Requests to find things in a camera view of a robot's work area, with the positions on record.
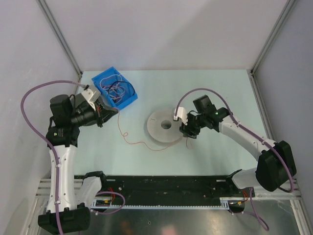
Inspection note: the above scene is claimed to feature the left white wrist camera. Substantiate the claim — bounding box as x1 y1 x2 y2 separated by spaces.
81 86 101 111

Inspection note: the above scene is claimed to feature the aluminium frame rail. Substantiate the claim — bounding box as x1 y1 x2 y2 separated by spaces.
35 179 302 200

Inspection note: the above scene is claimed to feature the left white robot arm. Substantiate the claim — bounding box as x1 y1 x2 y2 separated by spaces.
38 94 118 235

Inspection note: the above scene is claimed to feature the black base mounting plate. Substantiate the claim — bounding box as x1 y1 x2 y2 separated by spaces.
100 174 250 206

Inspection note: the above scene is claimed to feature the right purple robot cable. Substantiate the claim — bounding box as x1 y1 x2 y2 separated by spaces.
175 88 294 232

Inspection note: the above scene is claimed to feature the bundle of thin wires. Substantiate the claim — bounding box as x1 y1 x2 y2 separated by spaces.
100 73 135 105

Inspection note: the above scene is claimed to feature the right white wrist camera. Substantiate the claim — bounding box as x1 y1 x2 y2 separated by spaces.
173 107 188 126

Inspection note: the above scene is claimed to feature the light grey cable spool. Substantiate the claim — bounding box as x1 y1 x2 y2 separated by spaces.
147 108 183 144

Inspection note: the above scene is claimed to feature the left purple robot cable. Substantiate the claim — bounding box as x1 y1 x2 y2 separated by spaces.
21 80 126 235

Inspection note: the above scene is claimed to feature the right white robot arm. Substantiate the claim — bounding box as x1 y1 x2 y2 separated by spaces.
173 95 296 196

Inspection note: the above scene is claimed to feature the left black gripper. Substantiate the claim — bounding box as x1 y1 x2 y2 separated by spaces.
69 99 118 127

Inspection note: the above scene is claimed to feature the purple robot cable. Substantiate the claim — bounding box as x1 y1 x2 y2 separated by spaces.
21 80 126 235
175 88 294 232

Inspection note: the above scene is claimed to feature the blue plastic bin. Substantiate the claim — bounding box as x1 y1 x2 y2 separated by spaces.
91 67 138 110

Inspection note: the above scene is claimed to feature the grey slotted cable duct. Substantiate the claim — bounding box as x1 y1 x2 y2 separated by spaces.
91 199 229 210

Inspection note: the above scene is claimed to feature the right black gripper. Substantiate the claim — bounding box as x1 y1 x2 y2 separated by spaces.
179 112 206 140

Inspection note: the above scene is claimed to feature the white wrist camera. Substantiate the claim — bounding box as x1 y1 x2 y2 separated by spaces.
173 107 188 126
81 86 101 111

